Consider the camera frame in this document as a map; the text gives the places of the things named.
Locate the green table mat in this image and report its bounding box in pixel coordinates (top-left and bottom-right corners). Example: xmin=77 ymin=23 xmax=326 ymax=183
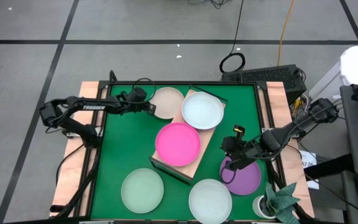
xmin=90 ymin=83 xmax=269 ymax=220

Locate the beige plate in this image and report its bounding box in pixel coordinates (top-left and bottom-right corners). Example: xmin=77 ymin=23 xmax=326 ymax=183
xmin=149 ymin=86 xmax=185 ymax=120

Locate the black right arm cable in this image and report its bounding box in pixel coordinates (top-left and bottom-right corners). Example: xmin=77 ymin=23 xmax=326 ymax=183
xmin=220 ymin=158 xmax=236 ymax=185

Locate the hot pink plate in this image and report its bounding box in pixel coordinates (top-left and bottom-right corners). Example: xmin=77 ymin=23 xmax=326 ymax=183
xmin=155 ymin=122 xmax=202 ymax=167

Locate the black coiled floor cable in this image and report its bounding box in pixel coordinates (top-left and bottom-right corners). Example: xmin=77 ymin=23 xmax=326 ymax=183
xmin=218 ymin=0 xmax=247 ymax=75

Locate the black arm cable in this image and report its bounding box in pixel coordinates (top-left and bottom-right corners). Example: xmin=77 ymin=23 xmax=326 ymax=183
xmin=116 ymin=77 xmax=157 ymax=105
xmin=220 ymin=158 xmax=236 ymax=185

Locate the black left base cable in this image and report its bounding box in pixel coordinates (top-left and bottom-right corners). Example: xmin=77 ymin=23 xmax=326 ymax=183
xmin=55 ymin=143 xmax=84 ymax=187

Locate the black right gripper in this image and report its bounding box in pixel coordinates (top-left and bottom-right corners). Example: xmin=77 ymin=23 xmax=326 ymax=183
xmin=221 ymin=136 xmax=264 ymax=170

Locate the white paper sheet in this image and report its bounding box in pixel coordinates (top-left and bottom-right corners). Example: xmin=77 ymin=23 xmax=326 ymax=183
xmin=298 ymin=150 xmax=319 ymax=190

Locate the mint green plate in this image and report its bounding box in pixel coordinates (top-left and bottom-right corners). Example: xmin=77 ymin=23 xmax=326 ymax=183
xmin=120 ymin=167 xmax=165 ymax=215

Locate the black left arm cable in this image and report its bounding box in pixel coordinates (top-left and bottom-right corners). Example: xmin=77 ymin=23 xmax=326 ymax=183
xmin=116 ymin=77 xmax=157 ymax=105

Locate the white plate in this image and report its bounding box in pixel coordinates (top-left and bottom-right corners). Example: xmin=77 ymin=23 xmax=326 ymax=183
xmin=181 ymin=91 xmax=225 ymax=131
xmin=188 ymin=179 xmax=233 ymax=224

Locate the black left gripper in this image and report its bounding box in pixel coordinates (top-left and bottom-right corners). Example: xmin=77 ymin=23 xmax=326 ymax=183
xmin=118 ymin=98 xmax=157 ymax=117

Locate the purple plate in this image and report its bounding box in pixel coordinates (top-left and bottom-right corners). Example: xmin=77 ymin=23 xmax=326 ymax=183
xmin=219 ymin=156 xmax=262 ymax=196

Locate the green plant in white pot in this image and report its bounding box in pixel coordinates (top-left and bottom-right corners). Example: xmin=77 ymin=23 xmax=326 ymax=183
xmin=252 ymin=182 xmax=301 ymax=224

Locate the yellow cable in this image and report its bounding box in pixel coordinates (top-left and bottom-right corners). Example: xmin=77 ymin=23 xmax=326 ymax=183
xmin=277 ymin=0 xmax=296 ymax=67

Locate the black floor cable bundle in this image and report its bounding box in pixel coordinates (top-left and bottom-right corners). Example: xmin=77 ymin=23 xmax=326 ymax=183
xmin=187 ymin=0 xmax=231 ymax=9

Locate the black desk bar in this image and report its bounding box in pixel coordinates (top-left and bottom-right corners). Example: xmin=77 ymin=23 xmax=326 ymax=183
xmin=303 ymin=153 xmax=356 ymax=180

